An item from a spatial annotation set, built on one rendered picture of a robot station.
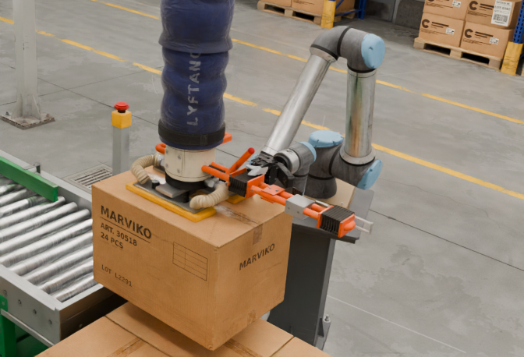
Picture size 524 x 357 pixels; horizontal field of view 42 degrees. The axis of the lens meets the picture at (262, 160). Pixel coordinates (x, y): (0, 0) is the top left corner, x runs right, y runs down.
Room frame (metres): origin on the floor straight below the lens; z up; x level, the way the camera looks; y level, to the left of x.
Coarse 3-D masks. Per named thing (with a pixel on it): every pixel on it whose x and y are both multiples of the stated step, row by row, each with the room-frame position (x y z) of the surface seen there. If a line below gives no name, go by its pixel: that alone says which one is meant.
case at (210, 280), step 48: (96, 192) 2.12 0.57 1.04; (96, 240) 2.13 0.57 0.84; (144, 240) 1.98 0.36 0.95; (192, 240) 1.86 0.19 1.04; (240, 240) 1.88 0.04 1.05; (288, 240) 2.11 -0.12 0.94; (144, 288) 1.98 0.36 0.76; (192, 288) 1.85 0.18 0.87; (240, 288) 1.90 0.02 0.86; (192, 336) 1.84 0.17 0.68
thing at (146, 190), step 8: (128, 184) 2.13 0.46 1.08; (136, 184) 2.12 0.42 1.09; (144, 184) 2.13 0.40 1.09; (152, 184) 2.10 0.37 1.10; (160, 184) 2.14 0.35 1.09; (136, 192) 2.09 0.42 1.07; (144, 192) 2.08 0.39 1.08; (152, 192) 2.07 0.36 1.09; (152, 200) 2.05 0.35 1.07; (160, 200) 2.03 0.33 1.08; (168, 200) 2.02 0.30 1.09; (176, 200) 2.03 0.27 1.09; (184, 200) 2.01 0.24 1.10; (168, 208) 2.00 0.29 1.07; (176, 208) 1.98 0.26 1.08; (184, 208) 1.98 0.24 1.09; (192, 208) 1.98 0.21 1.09; (200, 208) 1.99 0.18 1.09; (208, 208) 2.00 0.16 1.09; (184, 216) 1.96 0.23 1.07; (192, 216) 1.94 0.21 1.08; (200, 216) 1.95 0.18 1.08; (208, 216) 1.98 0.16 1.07
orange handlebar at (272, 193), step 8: (160, 144) 2.23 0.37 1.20; (160, 152) 2.19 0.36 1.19; (208, 168) 2.06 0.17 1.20; (224, 168) 2.07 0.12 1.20; (216, 176) 2.04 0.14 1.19; (224, 176) 2.02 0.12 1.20; (264, 184) 1.98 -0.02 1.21; (256, 192) 1.94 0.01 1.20; (264, 192) 1.92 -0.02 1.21; (272, 192) 1.92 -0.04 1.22; (280, 192) 1.92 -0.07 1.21; (272, 200) 1.90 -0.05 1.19; (280, 200) 1.88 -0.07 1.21; (312, 208) 1.86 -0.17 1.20; (320, 208) 1.85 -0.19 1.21; (312, 216) 1.81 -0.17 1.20; (352, 224) 1.76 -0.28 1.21
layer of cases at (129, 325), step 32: (96, 320) 2.05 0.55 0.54; (128, 320) 2.07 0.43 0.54; (160, 320) 2.09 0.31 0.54; (256, 320) 2.15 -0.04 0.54; (64, 352) 1.86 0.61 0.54; (96, 352) 1.88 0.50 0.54; (128, 352) 1.89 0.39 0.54; (160, 352) 1.91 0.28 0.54; (192, 352) 1.93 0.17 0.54; (224, 352) 1.95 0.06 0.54; (256, 352) 1.97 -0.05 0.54; (288, 352) 1.99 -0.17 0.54; (320, 352) 2.01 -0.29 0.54
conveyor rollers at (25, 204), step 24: (0, 192) 2.96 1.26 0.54; (24, 192) 2.97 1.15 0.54; (0, 216) 2.75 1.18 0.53; (24, 216) 2.76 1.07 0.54; (48, 216) 2.77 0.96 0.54; (72, 216) 2.78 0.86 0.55; (0, 240) 2.54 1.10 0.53; (24, 240) 2.55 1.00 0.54; (48, 240) 2.56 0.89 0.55; (72, 240) 2.57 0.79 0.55; (24, 264) 2.35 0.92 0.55; (48, 264) 2.37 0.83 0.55; (72, 264) 2.42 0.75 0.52; (48, 288) 2.22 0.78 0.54; (72, 288) 2.22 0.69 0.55
